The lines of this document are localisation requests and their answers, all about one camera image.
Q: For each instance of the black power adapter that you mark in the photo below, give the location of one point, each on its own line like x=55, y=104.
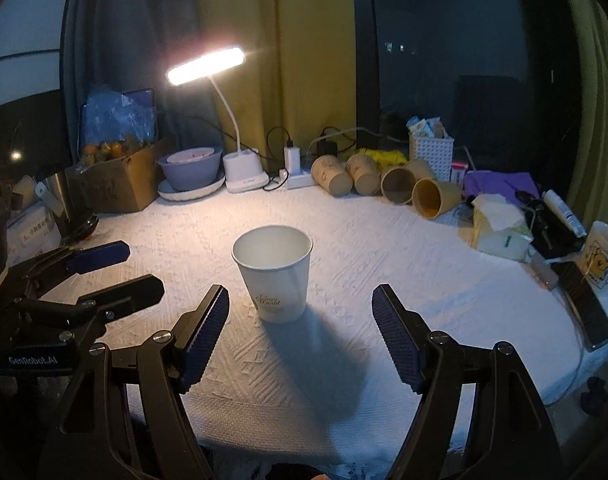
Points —
x=327, y=148

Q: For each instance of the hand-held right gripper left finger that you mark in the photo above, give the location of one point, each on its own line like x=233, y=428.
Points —
x=203, y=345

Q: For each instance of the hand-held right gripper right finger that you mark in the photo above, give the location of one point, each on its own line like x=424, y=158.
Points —
x=398, y=345

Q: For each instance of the white paper cup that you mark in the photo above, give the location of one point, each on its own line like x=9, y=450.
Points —
x=279, y=285

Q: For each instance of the black smartphone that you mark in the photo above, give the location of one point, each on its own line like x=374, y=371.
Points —
x=586, y=307

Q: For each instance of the grey curtain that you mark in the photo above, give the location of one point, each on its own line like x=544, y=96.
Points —
x=123, y=35

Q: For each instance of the brown paper cup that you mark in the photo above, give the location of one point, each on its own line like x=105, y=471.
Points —
x=362, y=175
x=331, y=177
x=398, y=185
x=423, y=169

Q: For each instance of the white tube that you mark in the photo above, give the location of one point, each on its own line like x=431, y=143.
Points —
x=564, y=212

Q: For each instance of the white plastic basket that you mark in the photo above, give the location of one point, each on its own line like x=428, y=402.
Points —
x=430, y=157

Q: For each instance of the purple cloth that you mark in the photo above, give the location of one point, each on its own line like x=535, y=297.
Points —
x=499, y=185

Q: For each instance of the green curtain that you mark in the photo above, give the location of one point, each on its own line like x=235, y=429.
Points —
x=591, y=85

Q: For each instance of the pile of oranges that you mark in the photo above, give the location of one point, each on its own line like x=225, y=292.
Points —
x=108, y=150

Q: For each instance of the yellow curtain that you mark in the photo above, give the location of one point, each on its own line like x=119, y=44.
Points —
x=304, y=60

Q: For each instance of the tissue pack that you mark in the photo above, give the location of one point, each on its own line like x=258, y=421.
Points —
x=499, y=232

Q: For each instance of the small red white box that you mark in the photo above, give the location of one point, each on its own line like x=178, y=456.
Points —
x=459, y=172

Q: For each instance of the purple bowl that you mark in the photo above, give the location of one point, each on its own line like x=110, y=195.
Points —
x=191, y=175

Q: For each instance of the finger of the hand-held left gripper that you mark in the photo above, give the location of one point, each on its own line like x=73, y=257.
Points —
x=97, y=256
x=131, y=291

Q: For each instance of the packets in basket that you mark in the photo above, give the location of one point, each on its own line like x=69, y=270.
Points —
x=426, y=126

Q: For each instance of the cardboard box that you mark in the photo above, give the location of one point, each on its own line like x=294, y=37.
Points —
x=118, y=185

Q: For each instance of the blue plastic bag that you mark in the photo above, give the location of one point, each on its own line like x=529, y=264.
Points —
x=116, y=115

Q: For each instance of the white desk lamp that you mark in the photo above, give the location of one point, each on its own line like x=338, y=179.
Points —
x=244, y=170

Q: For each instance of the white printed box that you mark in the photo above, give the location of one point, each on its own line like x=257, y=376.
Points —
x=31, y=230

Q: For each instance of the white power strip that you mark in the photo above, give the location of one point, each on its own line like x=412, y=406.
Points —
x=301, y=181

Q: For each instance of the stainless steel pot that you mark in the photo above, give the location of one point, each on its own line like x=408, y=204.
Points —
x=66, y=205

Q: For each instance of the brown cup yellow inside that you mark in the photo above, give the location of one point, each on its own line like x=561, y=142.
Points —
x=436, y=197

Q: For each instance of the yellow packet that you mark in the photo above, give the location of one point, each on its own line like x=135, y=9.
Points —
x=384, y=157

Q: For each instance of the white mug yellow bear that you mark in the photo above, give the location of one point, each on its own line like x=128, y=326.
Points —
x=604, y=262

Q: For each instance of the white plate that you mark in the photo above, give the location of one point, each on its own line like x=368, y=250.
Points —
x=203, y=191

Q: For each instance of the white charger adapter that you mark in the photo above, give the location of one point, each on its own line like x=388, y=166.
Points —
x=292, y=160

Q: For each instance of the black bag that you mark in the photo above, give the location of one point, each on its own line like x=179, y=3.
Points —
x=551, y=232

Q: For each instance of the white textured tablecloth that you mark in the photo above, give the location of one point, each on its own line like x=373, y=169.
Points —
x=364, y=245

